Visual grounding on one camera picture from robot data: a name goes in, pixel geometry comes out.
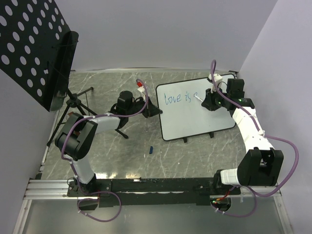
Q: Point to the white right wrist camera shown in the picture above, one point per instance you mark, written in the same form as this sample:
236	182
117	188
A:
215	79

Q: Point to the aluminium rail frame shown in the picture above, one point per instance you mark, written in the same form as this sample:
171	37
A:
54	205

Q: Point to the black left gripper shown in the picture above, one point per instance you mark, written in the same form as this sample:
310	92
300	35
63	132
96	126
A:
150	109

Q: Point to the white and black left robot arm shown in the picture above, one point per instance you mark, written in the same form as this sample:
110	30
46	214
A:
75	148

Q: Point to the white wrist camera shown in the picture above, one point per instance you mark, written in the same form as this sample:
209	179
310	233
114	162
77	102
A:
215	79
142	89

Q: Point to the black perforated music stand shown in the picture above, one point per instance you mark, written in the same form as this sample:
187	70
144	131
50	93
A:
37	49

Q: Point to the brown wooden metronome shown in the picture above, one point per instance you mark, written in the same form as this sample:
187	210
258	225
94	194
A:
74	118

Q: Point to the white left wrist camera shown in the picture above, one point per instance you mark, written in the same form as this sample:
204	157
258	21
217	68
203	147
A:
142	89

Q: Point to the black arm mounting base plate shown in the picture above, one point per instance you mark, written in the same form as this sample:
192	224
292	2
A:
165	191

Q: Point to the white whiteboard with black frame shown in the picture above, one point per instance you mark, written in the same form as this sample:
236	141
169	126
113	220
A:
183	116

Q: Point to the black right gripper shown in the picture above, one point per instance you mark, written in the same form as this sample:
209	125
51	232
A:
207	102

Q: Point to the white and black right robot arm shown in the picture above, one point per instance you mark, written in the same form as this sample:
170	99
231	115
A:
262	163

